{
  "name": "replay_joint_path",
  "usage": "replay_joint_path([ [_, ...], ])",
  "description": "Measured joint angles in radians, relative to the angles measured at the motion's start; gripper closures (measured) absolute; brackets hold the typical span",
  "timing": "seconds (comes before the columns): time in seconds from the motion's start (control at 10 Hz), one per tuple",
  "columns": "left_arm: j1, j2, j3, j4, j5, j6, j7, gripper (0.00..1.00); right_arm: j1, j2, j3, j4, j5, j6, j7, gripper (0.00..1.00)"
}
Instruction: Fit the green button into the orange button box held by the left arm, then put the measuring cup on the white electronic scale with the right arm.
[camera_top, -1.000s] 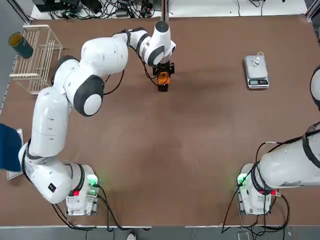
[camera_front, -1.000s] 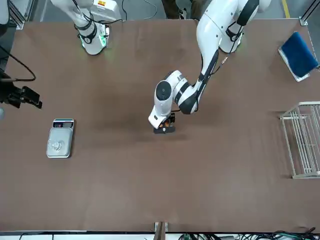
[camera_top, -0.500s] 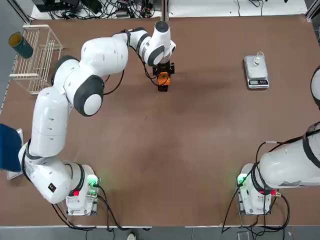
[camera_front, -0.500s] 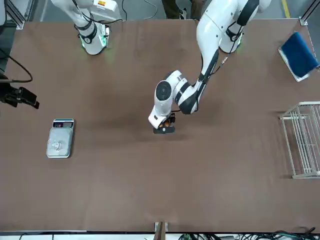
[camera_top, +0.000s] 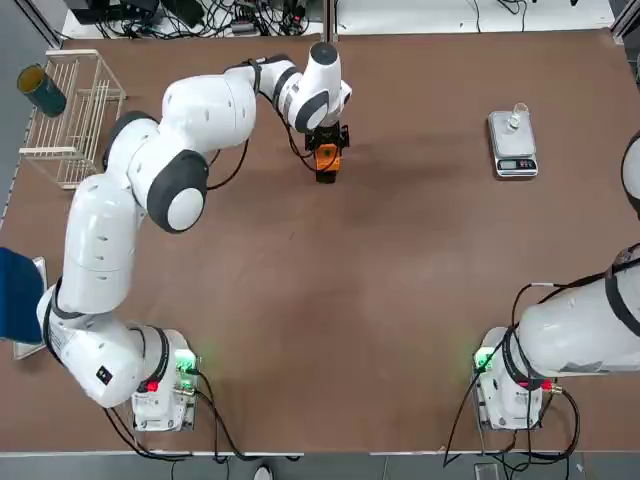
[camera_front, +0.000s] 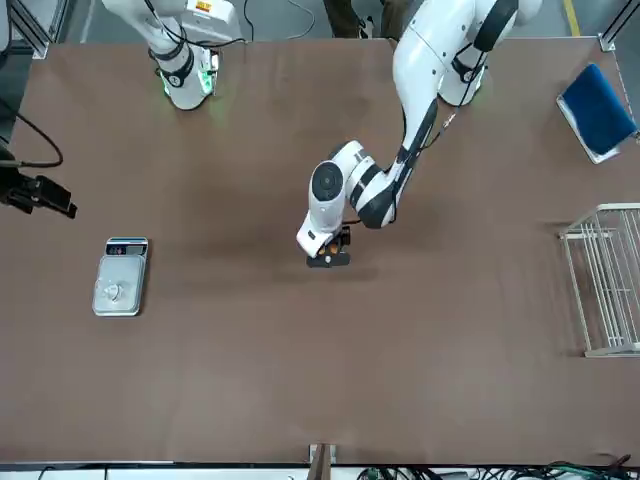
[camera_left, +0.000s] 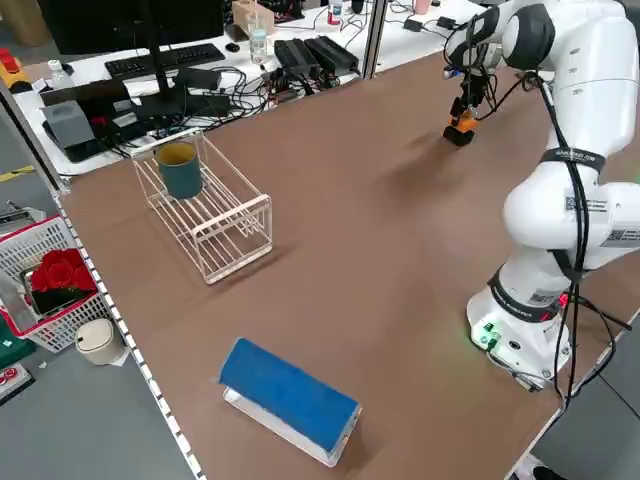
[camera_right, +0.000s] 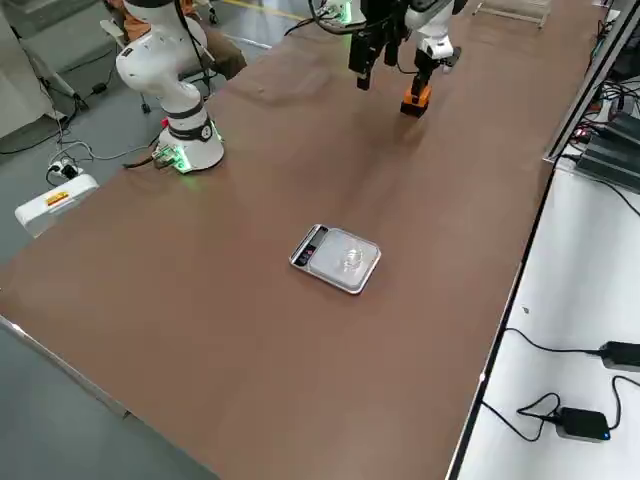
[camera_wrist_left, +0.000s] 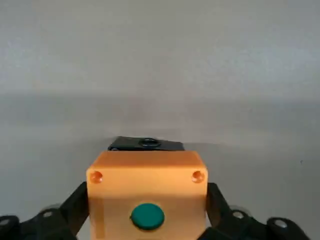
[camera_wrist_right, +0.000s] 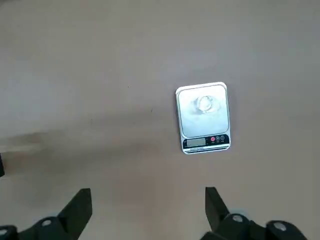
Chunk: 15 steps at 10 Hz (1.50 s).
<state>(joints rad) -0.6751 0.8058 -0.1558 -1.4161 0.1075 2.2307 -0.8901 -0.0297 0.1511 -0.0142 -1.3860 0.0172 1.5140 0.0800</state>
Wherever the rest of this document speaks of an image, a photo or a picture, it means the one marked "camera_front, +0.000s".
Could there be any white wire basket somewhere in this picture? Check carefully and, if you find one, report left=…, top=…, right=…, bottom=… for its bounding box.
left=558, top=202, right=640, bottom=359

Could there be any black square box base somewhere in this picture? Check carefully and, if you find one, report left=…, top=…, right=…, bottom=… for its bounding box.
left=305, top=251, right=353, bottom=270

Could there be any white box with yellow label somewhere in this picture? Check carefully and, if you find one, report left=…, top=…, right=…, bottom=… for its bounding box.
left=185, top=0, right=247, bottom=44

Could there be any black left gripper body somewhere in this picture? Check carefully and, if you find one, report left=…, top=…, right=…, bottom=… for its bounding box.
left=327, top=225, right=352, bottom=251

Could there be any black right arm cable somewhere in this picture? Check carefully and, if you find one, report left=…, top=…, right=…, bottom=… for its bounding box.
left=0, top=97, right=65, bottom=169

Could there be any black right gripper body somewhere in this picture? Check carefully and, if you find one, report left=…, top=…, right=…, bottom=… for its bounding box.
left=0, top=144, right=39, bottom=207

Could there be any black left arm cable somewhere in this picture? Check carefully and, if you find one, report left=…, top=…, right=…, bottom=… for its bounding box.
left=397, top=42, right=489, bottom=169

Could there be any person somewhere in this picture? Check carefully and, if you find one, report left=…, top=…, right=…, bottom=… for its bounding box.
left=322, top=0, right=419, bottom=40

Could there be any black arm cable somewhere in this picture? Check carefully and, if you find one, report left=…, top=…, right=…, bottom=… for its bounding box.
left=0, top=97, right=65, bottom=169
left=397, top=42, right=489, bottom=169

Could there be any white flat tray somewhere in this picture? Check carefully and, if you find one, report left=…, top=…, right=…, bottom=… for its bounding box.
left=555, top=94, right=626, bottom=166

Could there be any blue pad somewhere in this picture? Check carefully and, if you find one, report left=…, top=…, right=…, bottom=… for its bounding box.
left=559, top=63, right=640, bottom=157

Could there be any white electronic scale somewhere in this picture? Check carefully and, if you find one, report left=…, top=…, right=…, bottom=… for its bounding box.
left=91, top=236, right=151, bottom=318

